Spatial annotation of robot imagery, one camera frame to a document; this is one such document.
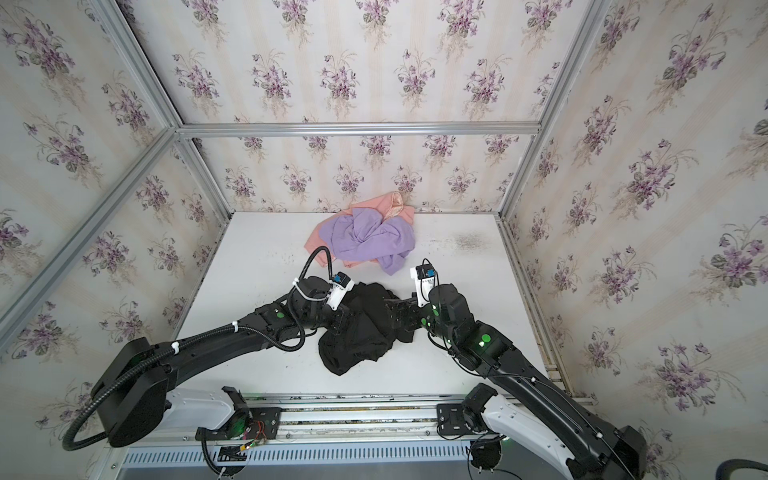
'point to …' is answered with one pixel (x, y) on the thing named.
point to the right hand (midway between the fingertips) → (395, 300)
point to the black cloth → (369, 333)
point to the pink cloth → (393, 206)
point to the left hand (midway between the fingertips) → (355, 310)
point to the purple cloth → (365, 235)
